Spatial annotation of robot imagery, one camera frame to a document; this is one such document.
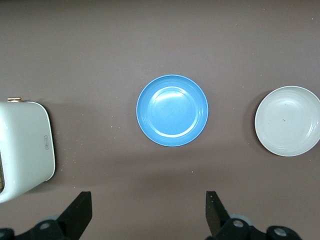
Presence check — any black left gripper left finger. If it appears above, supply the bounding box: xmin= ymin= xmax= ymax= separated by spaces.
xmin=0 ymin=191 xmax=93 ymax=240

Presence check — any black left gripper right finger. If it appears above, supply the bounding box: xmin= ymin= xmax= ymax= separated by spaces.
xmin=205 ymin=190 xmax=305 ymax=240

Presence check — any brown bread slice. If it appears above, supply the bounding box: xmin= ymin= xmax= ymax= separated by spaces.
xmin=0 ymin=162 xmax=5 ymax=195

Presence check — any blue round plate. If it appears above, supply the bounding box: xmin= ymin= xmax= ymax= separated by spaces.
xmin=136 ymin=74 xmax=209 ymax=148

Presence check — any beige round plate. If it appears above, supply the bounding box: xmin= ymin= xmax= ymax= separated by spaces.
xmin=254 ymin=85 xmax=320 ymax=157

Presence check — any cream white toaster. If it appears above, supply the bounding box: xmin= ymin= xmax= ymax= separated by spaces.
xmin=0 ymin=97 xmax=56 ymax=204

